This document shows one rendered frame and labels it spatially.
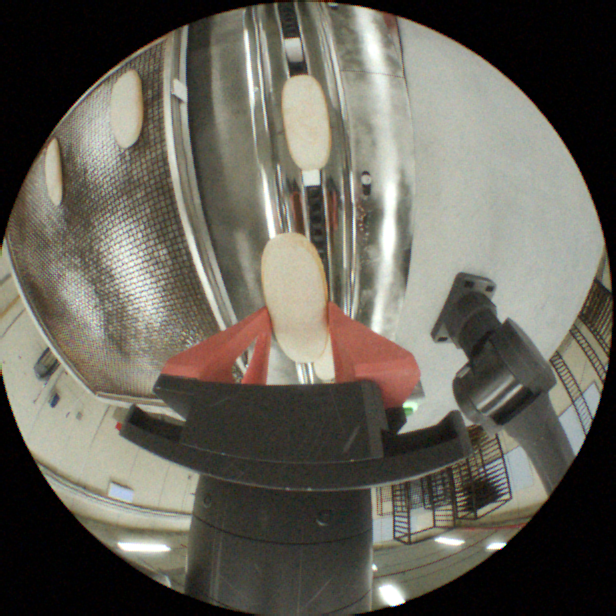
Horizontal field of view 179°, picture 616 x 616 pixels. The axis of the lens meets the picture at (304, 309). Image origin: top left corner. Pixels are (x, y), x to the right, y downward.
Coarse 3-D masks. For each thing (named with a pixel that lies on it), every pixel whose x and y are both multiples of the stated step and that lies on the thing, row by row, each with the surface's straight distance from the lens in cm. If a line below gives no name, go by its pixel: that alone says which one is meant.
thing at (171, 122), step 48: (144, 48) 28; (96, 96) 30; (144, 96) 23; (48, 144) 39; (144, 144) 21; (48, 192) 36; (96, 192) 25; (48, 240) 37; (192, 240) 18; (48, 288) 44; (96, 288) 30; (144, 288) 23; (192, 288) 20; (48, 336) 60; (192, 336) 24; (96, 384) 60; (144, 384) 41
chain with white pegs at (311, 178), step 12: (288, 12) 31; (288, 24) 29; (288, 36) 27; (288, 48) 22; (300, 48) 22; (300, 60) 24; (300, 72) 23; (312, 180) 16; (312, 216) 20; (312, 228) 20; (312, 240) 20; (324, 240) 20; (324, 252) 20; (324, 264) 21
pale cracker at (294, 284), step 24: (288, 240) 10; (264, 264) 11; (288, 264) 10; (312, 264) 10; (264, 288) 11; (288, 288) 11; (312, 288) 11; (288, 312) 12; (312, 312) 11; (288, 336) 13; (312, 336) 13; (312, 360) 15
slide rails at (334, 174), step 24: (264, 24) 28; (312, 24) 27; (264, 48) 25; (312, 48) 24; (264, 72) 22; (312, 72) 22; (336, 96) 20; (336, 120) 19; (336, 144) 19; (288, 168) 18; (336, 168) 18; (288, 192) 18; (336, 192) 18; (288, 216) 19; (336, 216) 18; (336, 240) 19; (336, 264) 20; (336, 288) 21
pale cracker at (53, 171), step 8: (56, 144) 34; (48, 152) 36; (56, 152) 33; (48, 160) 35; (56, 160) 33; (48, 168) 34; (56, 168) 32; (48, 176) 34; (56, 176) 32; (48, 184) 33; (56, 184) 32; (56, 192) 32; (56, 200) 32
